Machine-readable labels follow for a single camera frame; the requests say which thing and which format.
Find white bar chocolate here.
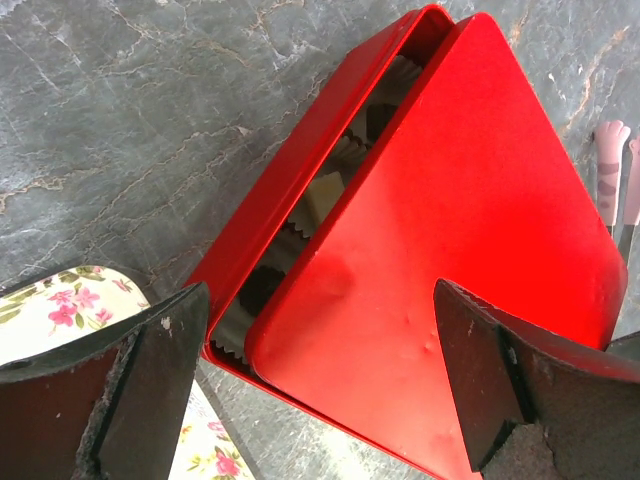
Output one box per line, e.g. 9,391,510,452
304,171,345,225

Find dark flower-shaped chocolate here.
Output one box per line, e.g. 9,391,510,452
238,265,286,317

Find pink-tipped metal tongs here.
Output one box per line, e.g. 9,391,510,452
594,120,639,263

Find red box lid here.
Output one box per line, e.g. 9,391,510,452
245,7,627,479

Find red chocolate box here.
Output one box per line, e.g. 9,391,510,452
185,3,481,480

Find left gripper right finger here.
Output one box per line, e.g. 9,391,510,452
434,279,639,479

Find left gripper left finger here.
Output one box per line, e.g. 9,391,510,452
1,283,210,479

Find floral serving tray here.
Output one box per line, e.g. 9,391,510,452
1,266,254,479

